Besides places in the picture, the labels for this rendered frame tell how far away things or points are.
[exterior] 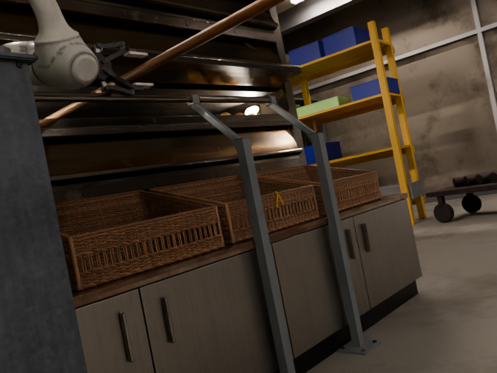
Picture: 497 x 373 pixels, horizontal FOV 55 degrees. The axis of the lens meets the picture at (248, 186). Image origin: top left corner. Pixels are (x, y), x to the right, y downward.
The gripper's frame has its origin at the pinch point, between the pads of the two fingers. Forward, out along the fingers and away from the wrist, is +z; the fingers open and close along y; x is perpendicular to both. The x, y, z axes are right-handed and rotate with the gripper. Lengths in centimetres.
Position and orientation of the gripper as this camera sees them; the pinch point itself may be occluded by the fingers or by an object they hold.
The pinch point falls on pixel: (141, 70)
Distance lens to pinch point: 154.2
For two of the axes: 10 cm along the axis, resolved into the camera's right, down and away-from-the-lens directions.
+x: 7.2, -1.5, -6.8
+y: 1.9, 9.8, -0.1
